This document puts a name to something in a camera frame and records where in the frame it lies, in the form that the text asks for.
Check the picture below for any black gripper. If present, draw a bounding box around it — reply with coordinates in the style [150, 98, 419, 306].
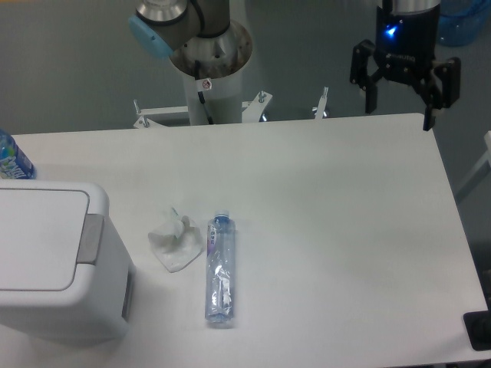
[350, 3, 460, 131]

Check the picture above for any white push-lid trash can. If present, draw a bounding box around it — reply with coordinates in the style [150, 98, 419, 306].
[1, 179, 136, 343]

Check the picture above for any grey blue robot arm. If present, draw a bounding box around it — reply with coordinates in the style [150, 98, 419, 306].
[128, 1, 461, 131]

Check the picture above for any large blue water jug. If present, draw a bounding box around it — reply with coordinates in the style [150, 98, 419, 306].
[437, 1, 490, 47]

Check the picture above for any clear empty plastic bottle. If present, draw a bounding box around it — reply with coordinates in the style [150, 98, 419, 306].
[205, 210, 236, 324]

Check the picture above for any black device at table corner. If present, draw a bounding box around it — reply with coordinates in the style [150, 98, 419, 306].
[463, 310, 490, 351]

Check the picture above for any blue labelled water bottle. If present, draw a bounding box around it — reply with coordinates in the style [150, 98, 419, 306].
[1, 130, 37, 179]

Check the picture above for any white frame at right edge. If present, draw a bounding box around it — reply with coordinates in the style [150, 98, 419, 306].
[454, 131, 490, 205]

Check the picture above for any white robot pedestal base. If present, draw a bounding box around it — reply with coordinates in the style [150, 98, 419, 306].
[128, 15, 272, 126]

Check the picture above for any black cable on pedestal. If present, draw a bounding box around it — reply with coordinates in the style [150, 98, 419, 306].
[193, 60, 216, 126]

